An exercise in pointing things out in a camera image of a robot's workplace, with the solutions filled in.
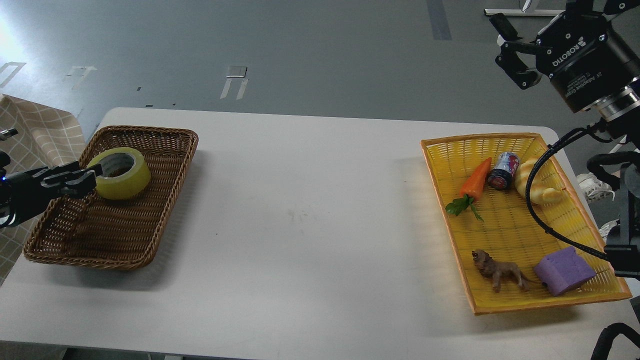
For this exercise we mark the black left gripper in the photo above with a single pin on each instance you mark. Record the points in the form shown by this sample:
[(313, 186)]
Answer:
[(26, 194)]

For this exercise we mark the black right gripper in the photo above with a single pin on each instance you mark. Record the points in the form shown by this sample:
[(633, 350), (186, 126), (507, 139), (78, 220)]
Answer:
[(585, 60)]

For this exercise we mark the yellow tape roll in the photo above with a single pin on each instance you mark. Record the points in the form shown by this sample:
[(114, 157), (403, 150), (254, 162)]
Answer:
[(124, 173)]

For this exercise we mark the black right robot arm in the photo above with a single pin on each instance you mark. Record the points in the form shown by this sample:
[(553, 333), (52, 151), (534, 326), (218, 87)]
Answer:
[(619, 117)]

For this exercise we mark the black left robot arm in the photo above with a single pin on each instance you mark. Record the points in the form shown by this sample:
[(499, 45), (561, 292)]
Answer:
[(26, 194)]

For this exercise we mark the beige checkered cloth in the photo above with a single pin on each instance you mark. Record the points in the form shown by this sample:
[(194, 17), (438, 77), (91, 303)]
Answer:
[(47, 136)]

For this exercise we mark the brown wicker basket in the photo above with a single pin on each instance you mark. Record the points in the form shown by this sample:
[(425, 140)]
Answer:
[(98, 233)]

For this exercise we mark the white stand base bar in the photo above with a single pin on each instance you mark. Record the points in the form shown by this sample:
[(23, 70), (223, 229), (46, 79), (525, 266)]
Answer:
[(520, 13)]

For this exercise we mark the small drink can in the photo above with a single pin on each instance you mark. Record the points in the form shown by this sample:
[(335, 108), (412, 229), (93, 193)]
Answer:
[(502, 175)]

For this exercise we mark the toy croissant bread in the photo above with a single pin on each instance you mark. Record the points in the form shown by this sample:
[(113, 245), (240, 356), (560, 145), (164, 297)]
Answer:
[(539, 193)]

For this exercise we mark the white sneaker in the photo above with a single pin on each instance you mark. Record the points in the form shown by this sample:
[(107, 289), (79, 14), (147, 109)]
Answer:
[(594, 189)]

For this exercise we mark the orange toy carrot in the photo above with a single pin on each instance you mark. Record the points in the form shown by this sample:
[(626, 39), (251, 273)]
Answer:
[(471, 191)]

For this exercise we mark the yellow plastic woven basket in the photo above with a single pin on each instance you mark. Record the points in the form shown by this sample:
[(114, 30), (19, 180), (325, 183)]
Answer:
[(506, 229)]

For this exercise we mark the purple foam block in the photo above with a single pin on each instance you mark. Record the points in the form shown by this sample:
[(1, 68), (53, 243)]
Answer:
[(563, 271)]

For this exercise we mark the brown toy lion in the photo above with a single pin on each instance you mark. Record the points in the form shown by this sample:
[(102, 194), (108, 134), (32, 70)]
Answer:
[(496, 270)]

